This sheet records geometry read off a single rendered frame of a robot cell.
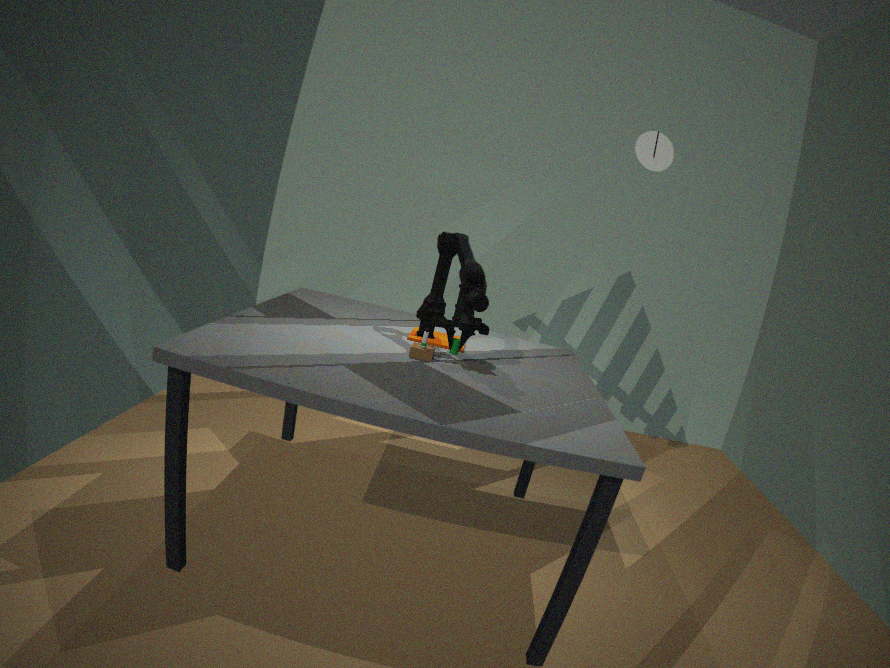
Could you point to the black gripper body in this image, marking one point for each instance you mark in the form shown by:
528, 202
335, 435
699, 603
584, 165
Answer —
441, 321

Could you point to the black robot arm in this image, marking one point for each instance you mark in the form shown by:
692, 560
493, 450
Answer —
472, 288

